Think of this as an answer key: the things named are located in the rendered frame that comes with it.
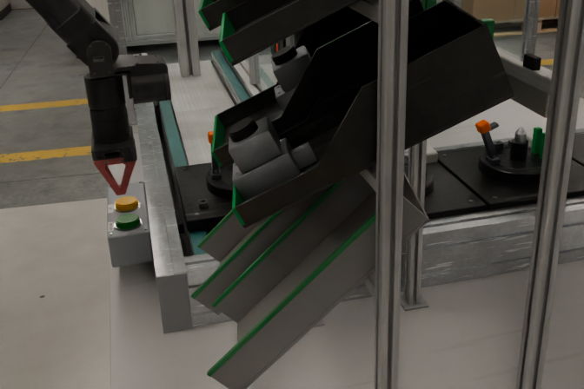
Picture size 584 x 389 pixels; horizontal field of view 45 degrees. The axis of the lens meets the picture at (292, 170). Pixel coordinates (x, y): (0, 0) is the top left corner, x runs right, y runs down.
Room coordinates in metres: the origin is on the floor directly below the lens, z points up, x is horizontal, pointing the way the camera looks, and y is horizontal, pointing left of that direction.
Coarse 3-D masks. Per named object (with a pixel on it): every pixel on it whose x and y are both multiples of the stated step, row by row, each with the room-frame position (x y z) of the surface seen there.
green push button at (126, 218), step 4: (120, 216) 1.05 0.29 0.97; (124, 216) 1.05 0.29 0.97; (128, 216) 1.05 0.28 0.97; (132, 216) 1.05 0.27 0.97; (136, 216) 1.05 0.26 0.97; (116, 220) 1.04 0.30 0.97; (120, 220) 1.04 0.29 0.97; (124, 220) 1.04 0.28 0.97; (128, 220) 1.04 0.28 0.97; (132, 220) 1.04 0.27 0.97; (136, 220) 1.04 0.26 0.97; (116, 224) 1.03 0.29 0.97; (120, 224) 1.03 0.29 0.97; (124, 224) 1.03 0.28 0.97; (128, 224) 1.03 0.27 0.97; (132, 224) 1.03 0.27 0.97; (136, 224) 1.04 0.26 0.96; (124, 228) 1.03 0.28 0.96
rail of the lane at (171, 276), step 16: (144, 112) 1.66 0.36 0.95; (144, 128) 1.52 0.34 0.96; (144, 144) 1.42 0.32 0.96; (160, 144) 1.41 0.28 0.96; (144, 160) 1.33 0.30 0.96; (160, 160) 1.33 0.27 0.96; (144, 176) 1.24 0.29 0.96; (160, 176) 1.24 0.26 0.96; (160, 192) 1.18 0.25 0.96; (160, 208) 1.11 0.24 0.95; (160, 224) 1.04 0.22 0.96; (176, 224) 1.04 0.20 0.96; (160, 240) 0.99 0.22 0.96; (176, 240) 0.99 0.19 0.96; (160, 256) 0.94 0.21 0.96; (176, 256) 0.93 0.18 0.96; (160, 272) 0.89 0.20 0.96; (176, 272) 0.89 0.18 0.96; (160, 288) 0.88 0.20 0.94; (176, 288) 0.88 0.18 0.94; (160, 304) 0.87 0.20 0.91; (176, 304) 0.88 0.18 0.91; (176, 320) 0.88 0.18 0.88
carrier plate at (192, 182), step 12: (180, 168) 1.25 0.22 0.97; (192, 168) 1.25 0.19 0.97; (204, 168) 1.25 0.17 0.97; (180, 180) 1.20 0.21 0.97; (192, 180) 1.20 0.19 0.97; (204, 180) 1.19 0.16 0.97; (180, 192) 1.15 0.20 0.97; (192, 192) 1.14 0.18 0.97; (204, 192) 1.14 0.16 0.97; (192, 204) 1.09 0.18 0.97; (216, 204) 1.09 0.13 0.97; (228, 204) 1.09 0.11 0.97; (192, 216) 1.05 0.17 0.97; (204, 216) 1.04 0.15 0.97; (216, 216) 1.04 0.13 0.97; (192, 228) 1.03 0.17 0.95; (204, 228) 1.04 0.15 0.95
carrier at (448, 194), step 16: (432, 160) 1.23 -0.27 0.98; (432, 176) 1.12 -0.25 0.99; (448, 176) 1.17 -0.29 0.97; (432, 192) 1.10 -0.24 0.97; (448, 192) 1.10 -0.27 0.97; (464, 192) 1.10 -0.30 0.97; (432, 208) 1.04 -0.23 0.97; (448, 208) 1.04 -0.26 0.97; (464, 208) 1.04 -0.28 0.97; (480, 208) 1.04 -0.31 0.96
